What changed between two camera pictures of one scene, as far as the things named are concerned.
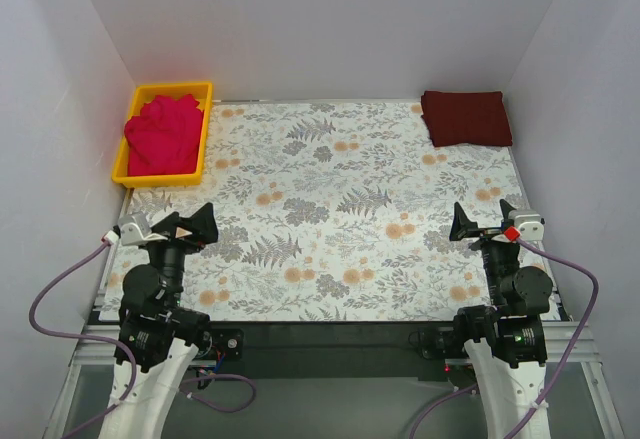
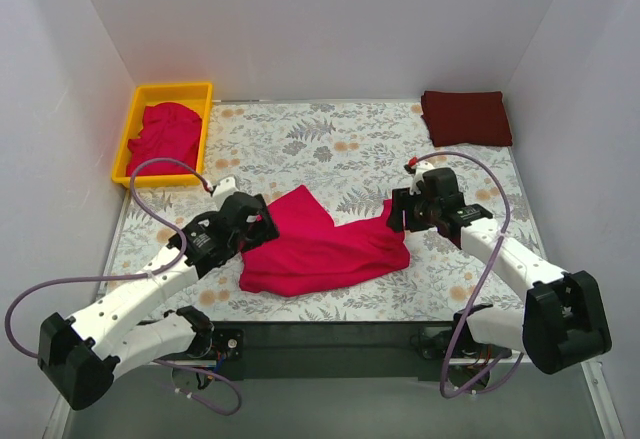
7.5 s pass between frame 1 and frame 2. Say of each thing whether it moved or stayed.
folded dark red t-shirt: stayed
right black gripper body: moved
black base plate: stayed
